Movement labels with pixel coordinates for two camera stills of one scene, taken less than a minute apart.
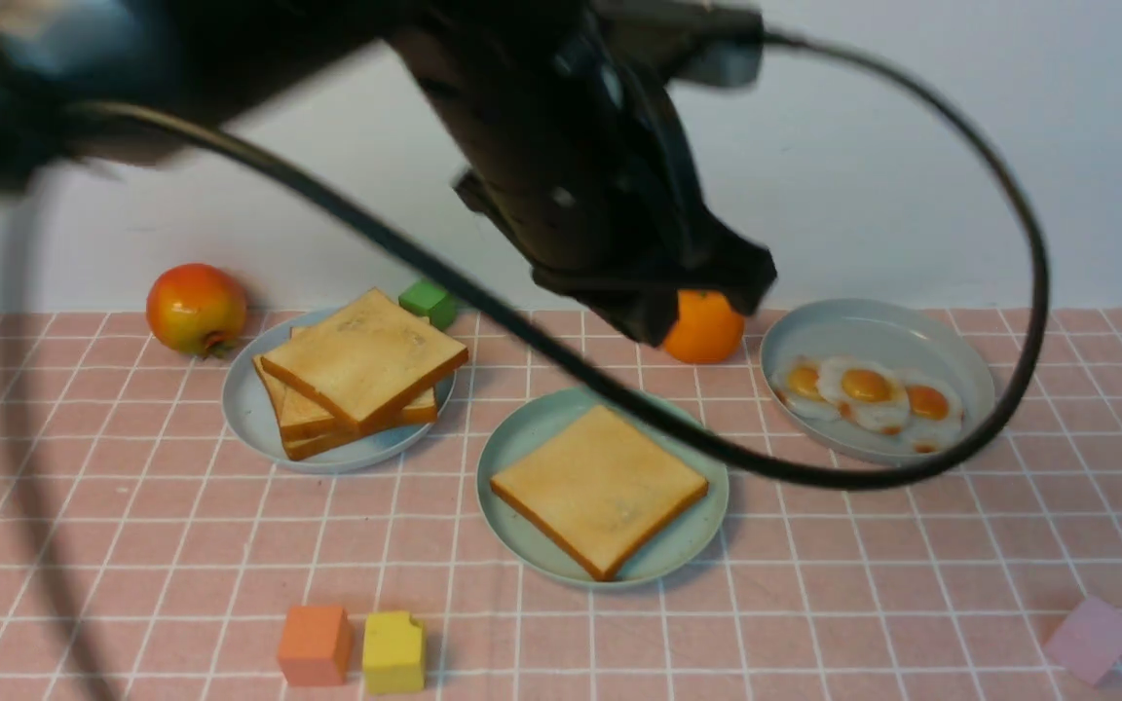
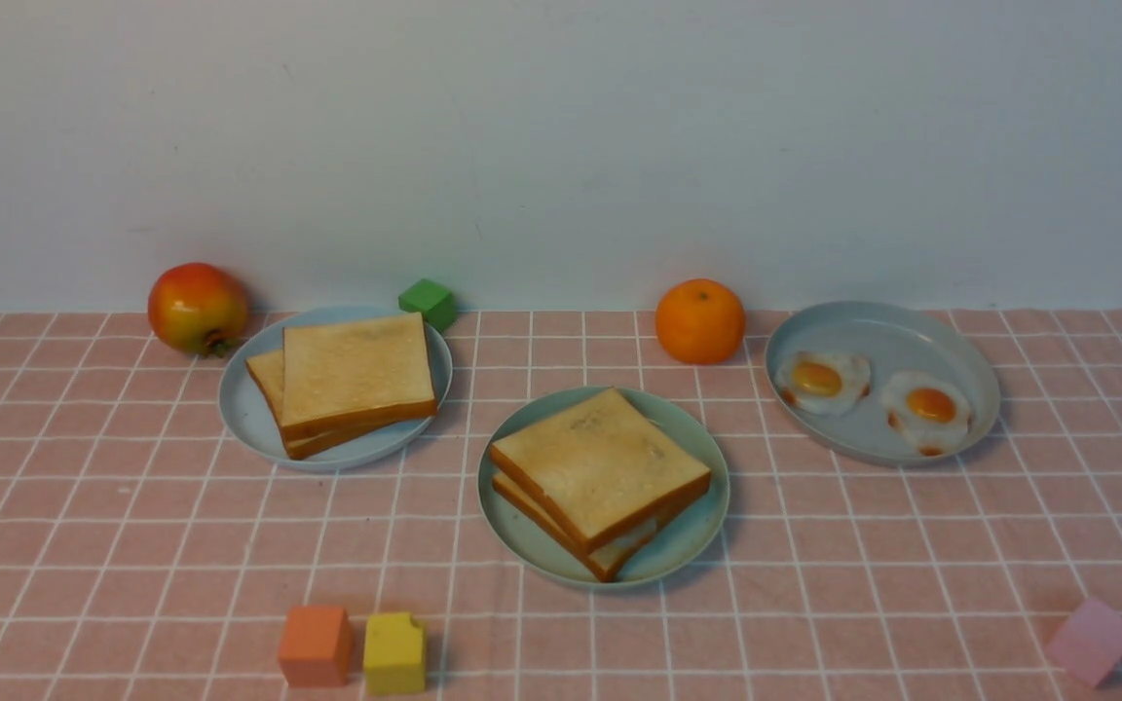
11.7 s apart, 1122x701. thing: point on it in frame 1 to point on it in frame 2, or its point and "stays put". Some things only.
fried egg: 872,394 to 643,532
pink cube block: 1094,640 stays put
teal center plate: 528,540 stays put
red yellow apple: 197,308 stays put
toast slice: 365,354 to 602,467
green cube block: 426,299 stays put
